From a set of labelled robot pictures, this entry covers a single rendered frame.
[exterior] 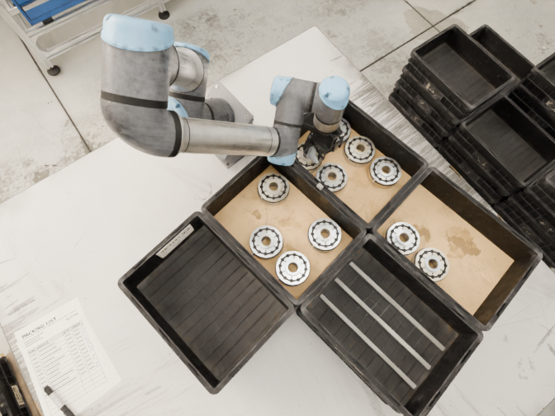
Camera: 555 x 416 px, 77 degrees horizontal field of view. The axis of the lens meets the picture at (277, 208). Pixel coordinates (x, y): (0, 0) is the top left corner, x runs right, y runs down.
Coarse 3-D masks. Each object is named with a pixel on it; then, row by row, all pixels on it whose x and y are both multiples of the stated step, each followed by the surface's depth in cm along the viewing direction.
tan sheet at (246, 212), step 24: (240, 192) 113; (216, 216) 111; (240, 216) 111; (264, 216) 111; (288, 216) 111; (312, 216) 111; (240, 240) 108; (264, 240) 108; (288, 240) 108; (264, 264) 106; (312, 264) 106; (288, 288) 104
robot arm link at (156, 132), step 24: (120, 120) 61; (144, 120) 62; (168, 120) 66; (192, 120) 72; (144, 144) 65; (168, 144) 67; (192, 144) 72; (216, 144) 75; (240, 144) 79; (264, 144) 83; (288, 144) 88
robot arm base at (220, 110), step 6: (210, 102) 112; (216, 102) 114; (222, 102) 115; (210, 108) 110; (216, 108) 112; (222, 108) 114; (228, 108) 115; (216, 114) 112; (222, 114) 113; (228, 114) 115; (216, 120) 112; (222, 120) 114; (228, 120) 116; (234, 120) 117
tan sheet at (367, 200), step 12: (336, 156) 118; (384, 156) 118; (348, 168) 117; (360, 168) 117; (348, 180) 115; (360, 180) 115; (408, 180) 116; (348, 192) 114; (360, 192) 114; (372, 192) 114; (384, 192) 114; (396, 192) 114; (348, 204) 113; (360, 204) 113; (372, 204) 113; (384, 204) 113; (360, 216) 111; (372, 216) 111
